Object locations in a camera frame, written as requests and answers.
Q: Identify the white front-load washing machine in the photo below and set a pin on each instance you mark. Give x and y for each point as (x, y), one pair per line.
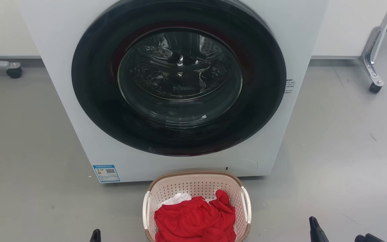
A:
(62, 84)

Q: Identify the white garment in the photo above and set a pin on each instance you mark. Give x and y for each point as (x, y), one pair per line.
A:
(176, 199)

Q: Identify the round black washing machine door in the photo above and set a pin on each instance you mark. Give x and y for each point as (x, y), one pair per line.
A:
(92, 84)

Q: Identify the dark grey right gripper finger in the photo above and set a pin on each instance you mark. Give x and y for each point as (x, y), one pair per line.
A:
(370, 238)
(317, 232)

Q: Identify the grey printed text sticker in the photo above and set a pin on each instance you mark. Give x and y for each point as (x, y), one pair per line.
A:
(289, 86)

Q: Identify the cream perforated laundry basket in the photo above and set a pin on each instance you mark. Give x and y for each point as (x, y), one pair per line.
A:
(193, 186)

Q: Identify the red garment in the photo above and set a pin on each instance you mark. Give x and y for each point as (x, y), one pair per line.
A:
(193, 222)

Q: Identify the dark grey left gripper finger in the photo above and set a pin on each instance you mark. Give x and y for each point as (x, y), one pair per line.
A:
(95, 236)

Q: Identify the blue energy label sticker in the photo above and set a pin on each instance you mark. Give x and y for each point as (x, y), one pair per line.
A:
(106, 173)

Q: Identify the black caster wheel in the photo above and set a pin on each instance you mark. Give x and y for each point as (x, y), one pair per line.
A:
(375, 88)
(14, 73)

